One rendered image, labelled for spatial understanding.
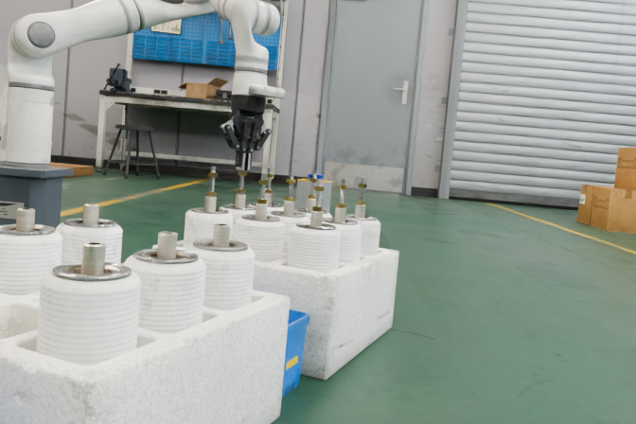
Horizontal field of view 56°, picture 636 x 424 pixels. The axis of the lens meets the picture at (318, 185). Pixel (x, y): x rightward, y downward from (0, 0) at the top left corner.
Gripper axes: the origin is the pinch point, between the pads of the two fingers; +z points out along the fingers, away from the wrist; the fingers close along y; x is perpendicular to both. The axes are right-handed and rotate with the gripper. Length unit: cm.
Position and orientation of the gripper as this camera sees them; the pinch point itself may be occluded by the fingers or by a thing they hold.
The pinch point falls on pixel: (243, 161)
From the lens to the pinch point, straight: 132.2
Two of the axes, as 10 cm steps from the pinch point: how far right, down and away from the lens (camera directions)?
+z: -0.9, 9.9, 0.7
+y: -7.0, -0.2, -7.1
